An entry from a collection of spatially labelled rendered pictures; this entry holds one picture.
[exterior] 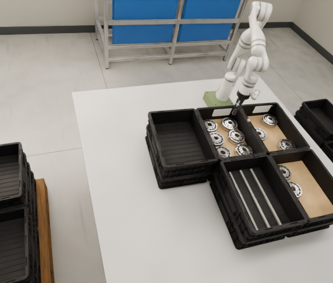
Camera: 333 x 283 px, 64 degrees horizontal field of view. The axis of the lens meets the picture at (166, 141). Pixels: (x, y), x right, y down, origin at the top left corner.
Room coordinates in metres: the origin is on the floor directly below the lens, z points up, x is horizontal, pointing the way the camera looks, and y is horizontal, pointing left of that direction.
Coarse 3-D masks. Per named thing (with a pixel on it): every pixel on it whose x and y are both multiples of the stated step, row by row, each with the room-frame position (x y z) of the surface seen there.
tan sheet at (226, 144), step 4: (216, 120) 1.30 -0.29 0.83; (220, 120) 1.31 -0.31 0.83; (220, 124) 1.27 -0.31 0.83; (220, 128) 1.24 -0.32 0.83; (236, 128) 1.27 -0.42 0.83; (216, 132) 1.19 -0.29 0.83; (220, 132) 1.20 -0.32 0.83; (224, 132) 1.21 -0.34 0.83; (228, 132) 1.22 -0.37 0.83; (224, 136) 1.17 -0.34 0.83; (224, 140) 1.14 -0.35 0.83; (244, 140) 1.18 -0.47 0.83; (224, 144) 1.11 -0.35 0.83; (228, 144) 1.11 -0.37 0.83; (232, 144) 1.12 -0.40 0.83; (228, 148) 1.08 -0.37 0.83; (232, 148) 1.09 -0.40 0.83; (232, 152) 1.06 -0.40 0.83
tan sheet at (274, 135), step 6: (252, 120) 1.38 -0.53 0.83; (258, 120) 1.40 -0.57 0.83; (258, 126) 1.33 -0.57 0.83; (264, 126) 1.35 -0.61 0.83; (276, 126) 1.38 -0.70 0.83; (270, 132) 1.31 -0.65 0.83; (276, 132) 1.32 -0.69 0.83; (270, 138) 1.25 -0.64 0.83; (276, 138) 1.26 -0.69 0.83; (282, 138) 1.28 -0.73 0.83; (270, 144) 1.20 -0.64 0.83; (276, 144) 1.21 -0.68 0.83; (270, 150) 1.14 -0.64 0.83
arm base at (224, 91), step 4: (224, 80) 1.61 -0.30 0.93; (220, 84) 1.65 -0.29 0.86; (224, 84) 1.60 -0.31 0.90; (228, 84) 1.59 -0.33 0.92; (232, 84) 1.60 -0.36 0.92; (220, 88) 1.62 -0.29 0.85; (224, 88) 1.59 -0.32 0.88; (228, 88) 1.59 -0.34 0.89; (232, 88) 1.61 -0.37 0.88; (216, 92) 1.64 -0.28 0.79; (220, 92) 1.60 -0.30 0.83; (224, 92) 1.59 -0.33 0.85; (228, 92) 1.59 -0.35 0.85; (216, 96) 1.62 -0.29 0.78; (220, 96) 1.59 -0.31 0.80; (224, 96) 1.59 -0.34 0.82; (228, 96) 1.60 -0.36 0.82; (220, 100) 1.59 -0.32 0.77; (224, 100) 1.59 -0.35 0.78
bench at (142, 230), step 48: (96, 96) 1.40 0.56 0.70; (144, 96) 1.52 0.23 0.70; (192, 96) 1.65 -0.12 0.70; (96, 144) 0.98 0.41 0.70; (144, 144) 1.07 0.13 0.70; (96, 192) 0.67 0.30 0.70; (144, 192) 0.74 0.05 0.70; (192, 192) 0.81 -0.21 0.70; (144, 240) 0.48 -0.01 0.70; (192, 240) 0.54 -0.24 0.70; (288, 240) 0.65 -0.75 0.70
